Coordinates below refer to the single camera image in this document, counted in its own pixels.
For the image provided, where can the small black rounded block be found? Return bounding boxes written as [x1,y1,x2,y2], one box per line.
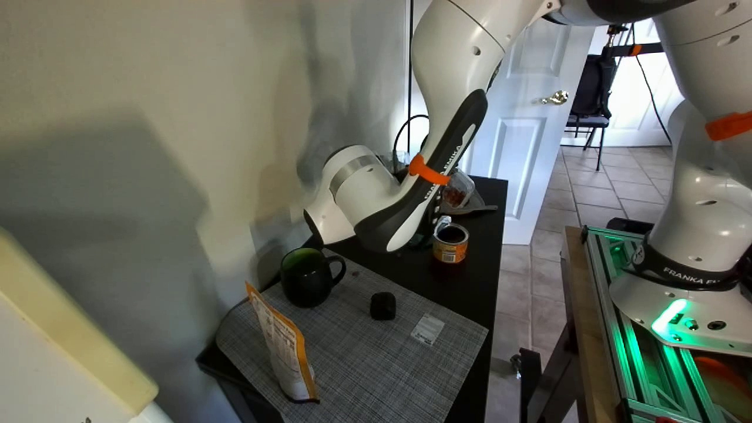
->
[366,289,398,322]

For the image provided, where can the dark green mug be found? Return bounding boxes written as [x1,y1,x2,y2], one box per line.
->
[276,243,349,309]

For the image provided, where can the grey quilted pot holder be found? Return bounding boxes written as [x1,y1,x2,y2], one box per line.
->
[448,182,501,217]

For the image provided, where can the white label tag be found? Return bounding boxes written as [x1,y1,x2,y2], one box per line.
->
[409,311,448,349]

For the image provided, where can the white panel door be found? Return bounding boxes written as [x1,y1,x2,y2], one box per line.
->
[461,0,601,246]

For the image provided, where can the orange and white snack pouch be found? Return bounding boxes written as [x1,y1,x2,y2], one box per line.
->
[241,282,321,403]

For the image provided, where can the black folding chair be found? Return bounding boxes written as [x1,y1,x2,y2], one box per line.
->
[566,45,623,174]

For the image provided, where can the white cabinet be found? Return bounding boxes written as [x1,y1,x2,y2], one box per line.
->
[0,228,165,423]

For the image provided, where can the brass door handle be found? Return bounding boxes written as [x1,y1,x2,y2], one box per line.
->
[535,87,572,108]

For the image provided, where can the wooden robot stand with rail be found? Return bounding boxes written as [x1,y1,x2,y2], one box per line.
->
[521,222,752,423]

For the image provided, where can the black camera tripod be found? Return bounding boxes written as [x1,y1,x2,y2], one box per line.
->
[595,21,686,154]

